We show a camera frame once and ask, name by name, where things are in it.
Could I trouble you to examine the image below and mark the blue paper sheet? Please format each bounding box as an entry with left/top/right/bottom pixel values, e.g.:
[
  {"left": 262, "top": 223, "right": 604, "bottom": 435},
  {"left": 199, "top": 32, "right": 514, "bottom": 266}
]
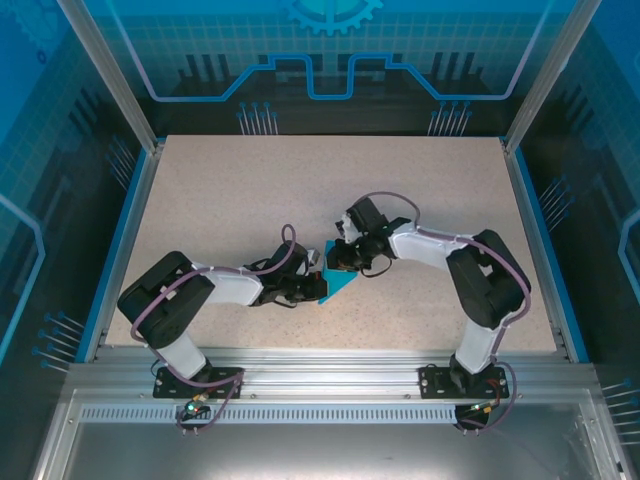
[{"left": 317, "top": 239, "right": 361, "bottom": 307}]

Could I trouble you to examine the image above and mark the metal tray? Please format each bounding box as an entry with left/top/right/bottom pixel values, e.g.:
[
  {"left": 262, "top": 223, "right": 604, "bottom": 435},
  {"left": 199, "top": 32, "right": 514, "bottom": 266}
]
[{"left": 34, "top": 389, "right": 626, "bottom": 480}]

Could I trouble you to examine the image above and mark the blue table edge strip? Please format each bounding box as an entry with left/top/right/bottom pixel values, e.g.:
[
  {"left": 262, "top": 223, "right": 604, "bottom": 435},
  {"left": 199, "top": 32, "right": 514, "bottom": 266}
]
[
  {"left": 82, "top": 147, "right": 152, "bottom": 364},
  {"left": 513, "top": 149, "right": 591, "bottom": 364}
]

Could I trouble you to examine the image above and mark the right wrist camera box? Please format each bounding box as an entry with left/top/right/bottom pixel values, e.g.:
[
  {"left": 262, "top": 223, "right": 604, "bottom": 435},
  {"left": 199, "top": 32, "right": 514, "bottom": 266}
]
[{"left": 335, "top": 213, "right": 360, "bottom": 242}]

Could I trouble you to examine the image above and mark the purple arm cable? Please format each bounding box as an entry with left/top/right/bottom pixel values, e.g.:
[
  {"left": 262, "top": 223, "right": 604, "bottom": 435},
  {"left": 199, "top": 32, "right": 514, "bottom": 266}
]
[
  {"left": 357, "top": 191, "right": 532, "bottom": 436},
  {"left": 130, "top": 223, "right": 297, "bottom": 437}
]

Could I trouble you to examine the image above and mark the aluminium mounting rail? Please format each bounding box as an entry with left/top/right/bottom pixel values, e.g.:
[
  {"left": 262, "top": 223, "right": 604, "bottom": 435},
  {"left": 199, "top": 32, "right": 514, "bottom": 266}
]
[{"left": 67, "top": 347, "right": 599, "bottom": 401}]

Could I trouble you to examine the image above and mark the slotted grey cable duct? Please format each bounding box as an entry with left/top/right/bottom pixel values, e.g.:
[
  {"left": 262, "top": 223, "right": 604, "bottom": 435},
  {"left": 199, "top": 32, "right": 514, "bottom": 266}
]
[{"left": 79, "top": 404, "right": 466, "bottom": 425}]

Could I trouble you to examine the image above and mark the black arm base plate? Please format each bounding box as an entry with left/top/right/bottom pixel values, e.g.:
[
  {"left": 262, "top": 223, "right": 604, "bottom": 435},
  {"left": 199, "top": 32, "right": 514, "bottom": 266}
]
[
  {"left": 418, "top": 364, "right": 511, "bottom": 400},
  {"left": 152, "top": 367, "right": 245, "bottom": 400}
]

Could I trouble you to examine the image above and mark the aluminium side rail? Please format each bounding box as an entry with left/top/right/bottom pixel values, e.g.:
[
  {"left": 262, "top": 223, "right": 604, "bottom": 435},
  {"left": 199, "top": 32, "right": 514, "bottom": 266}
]
[
  {"left": 92, "top": 142, "right": 167, "bottom": 364},
  {"left": 501, "top": 139, "right": 574, "bottom": 362}
]

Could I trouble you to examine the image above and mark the aluminium corner post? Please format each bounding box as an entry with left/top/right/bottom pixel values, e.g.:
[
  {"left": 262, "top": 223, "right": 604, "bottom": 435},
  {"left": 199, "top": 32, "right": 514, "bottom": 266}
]
[
  {"left": 55, "top": 0, "right": 167, "bottom": 154},
  {"left": 502, "top": 0, "right": 604, "bottom": 154}
]

